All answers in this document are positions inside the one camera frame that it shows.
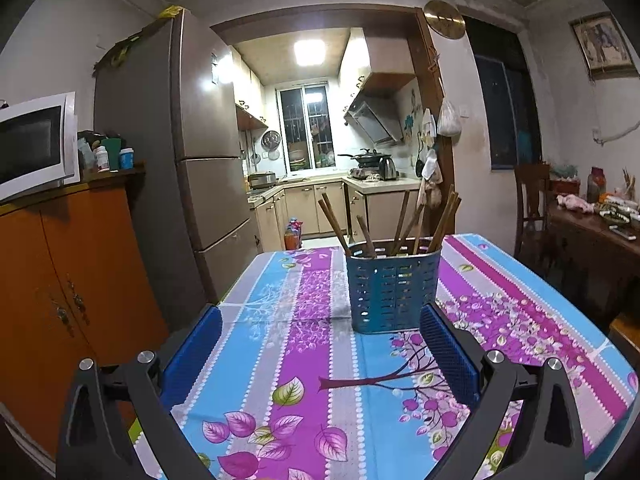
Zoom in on beige kitchen base cabinets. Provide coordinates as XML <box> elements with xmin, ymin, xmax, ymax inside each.
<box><xmin>248</xmin><ymin>174</ymin><xmax>419</xmax><ymax>252</ymax></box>

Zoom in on kitchen window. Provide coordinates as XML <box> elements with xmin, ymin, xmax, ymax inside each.
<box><xmin>278</xmin><ymin>82</ymin><xmax>335</xmax><ymax>172</ymax></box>

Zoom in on kitchen ceiling light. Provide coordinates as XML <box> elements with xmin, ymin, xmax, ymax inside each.
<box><xmin>293</xmin><ymin>38</ymin><xmax>328</xmax><ymax>67</ymax></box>

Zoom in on blue perforated utensil holder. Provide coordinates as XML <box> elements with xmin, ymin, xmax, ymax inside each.
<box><xmin>346</xmin><ymin>237</ymin><xmax>440</xmax><ymax>335</ymax></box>

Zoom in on floral striped tablecloth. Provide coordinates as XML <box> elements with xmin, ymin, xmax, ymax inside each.
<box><xmin>166</xmin><ymin>234</ymin><xmax>639</xmax><ymax>479</ymax></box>

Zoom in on wooden chopstick far right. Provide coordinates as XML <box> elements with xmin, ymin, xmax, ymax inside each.
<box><xmin>412</xmin><ymin>207</ymin><xmax>425</xmax><ymax>255</ymax></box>

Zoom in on wooden chopstick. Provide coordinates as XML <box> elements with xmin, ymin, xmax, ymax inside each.
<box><xmin>412</xmin><ymin>207</ymin><xmax>425</xmax><ymax>255</ymax></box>
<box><xmin>320</xmin><ymin>192</ymin><xmax>352</xmax><ymax>252</ymax></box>

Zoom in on orange wooden cabinet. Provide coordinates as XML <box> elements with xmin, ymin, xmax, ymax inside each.
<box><xmin>1</xmin><ymin>166</ymin><xmax>168</xmax><ymax>456</ymax></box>

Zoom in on dark wooden chair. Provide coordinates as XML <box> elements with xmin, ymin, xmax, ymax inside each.
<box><xmin>513</xmin><ymin>162</ymin><xmax>550</xmax><ymax>274</ymax></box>

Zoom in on dark wooden side table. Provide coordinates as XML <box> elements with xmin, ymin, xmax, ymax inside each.
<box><xmin>548</xmin><ymin>204</ymin><xmax>639</xmax><ymax>330</ymax></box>

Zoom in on wooden chopstick far left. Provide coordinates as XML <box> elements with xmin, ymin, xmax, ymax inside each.
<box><xmin>320</xmin><ymin>192</ymin><xmax>352</xmax><ymax>252</ymax></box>

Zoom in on steel electric kettle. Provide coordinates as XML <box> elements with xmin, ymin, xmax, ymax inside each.
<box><xmin>378</xmin><ymin>155</ymin><xmax>398</xmax><ymax>181</ymax></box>

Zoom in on pink cloth on side table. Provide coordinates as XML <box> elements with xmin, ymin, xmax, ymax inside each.
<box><xmin>556</xmin><ymin>194</ymin><xmax>596</xmax><ymax>214</ymax></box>

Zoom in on black wok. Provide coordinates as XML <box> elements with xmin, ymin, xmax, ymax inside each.
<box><xmin>341</xmin><ymin>148</ymin><xmax>384</xmax><ymax>168</ymax></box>

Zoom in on white medicine bottle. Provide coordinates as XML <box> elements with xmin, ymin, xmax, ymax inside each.
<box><xmin>94</xmin><ymin>145</ymin><xmax>111</xmax><ymax>172</ymax></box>

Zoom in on red lidded glass jar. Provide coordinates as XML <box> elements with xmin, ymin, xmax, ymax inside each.
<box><xmin>587</xmin><ymin>167</ymin><xmax>606</xmax><ymax>204</ymax></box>

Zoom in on white hanging plastic bag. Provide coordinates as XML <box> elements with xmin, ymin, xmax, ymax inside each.
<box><xmin>437</xmin><ymin>99</ymin><xmax>462</xmax><ymax>138</ymax></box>

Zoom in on green container on cabinet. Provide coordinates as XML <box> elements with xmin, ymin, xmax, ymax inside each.
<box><xmin>101</xmin><ymin>136</ymin><xmax>122</xmax><ymax>171</ymax></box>

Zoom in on steel range hood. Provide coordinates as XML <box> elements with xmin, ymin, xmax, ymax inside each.
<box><xmin>345</xmin><ymin>96</ymin><xmax>404</xmax><ymax>145</ymax></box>

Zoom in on white microwave oven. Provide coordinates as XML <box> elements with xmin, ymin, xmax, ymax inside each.
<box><xmin>0</xmin><ymin>92</ymin><xmax>80</xmax><ymax>200</ymax></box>

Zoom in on dark room window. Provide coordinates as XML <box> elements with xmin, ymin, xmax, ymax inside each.
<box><xmin>464</xmin><ymin>16</ymin><xmax>542</xmax><ymax>170</ymax></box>

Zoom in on grey refrigerator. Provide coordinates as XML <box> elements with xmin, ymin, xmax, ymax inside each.
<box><xmin>93</xmin><ymin>8</ymin><xmax>258</xmax><ymax>330</ymax></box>

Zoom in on gold round wall clock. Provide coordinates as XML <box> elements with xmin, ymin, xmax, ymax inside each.
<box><xmin>423</xmin><ymin>0</ymin><xmax>466</xmax><ymax>40</ymax></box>

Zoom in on framed wall picture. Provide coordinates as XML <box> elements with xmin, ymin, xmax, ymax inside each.
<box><xmin>570</xmin><ymin>12</ymin><xmax>639</xmax><ymax>80</ymax></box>

